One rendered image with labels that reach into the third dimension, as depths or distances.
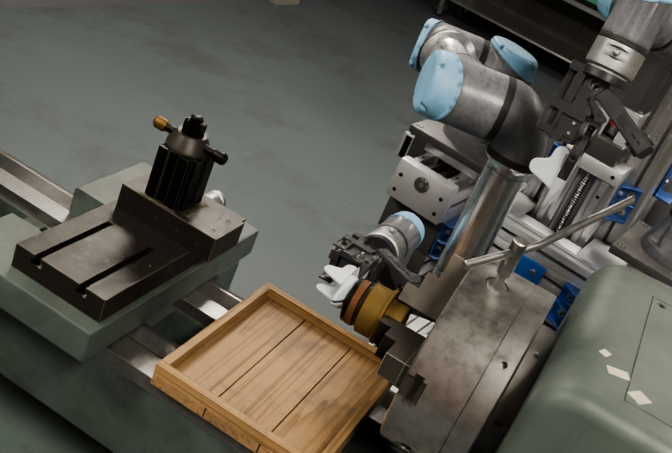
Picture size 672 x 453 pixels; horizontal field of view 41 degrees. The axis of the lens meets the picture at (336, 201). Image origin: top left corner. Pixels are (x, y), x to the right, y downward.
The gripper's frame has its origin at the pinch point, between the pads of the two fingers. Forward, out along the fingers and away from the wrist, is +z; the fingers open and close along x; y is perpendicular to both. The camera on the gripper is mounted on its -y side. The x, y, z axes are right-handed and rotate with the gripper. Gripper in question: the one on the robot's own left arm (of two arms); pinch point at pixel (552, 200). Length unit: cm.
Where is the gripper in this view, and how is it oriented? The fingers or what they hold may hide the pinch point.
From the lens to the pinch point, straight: 138.1
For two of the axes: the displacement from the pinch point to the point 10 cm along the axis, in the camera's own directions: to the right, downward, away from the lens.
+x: -3.1, 0.5, -9.5
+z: -4.4, 8.8, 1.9
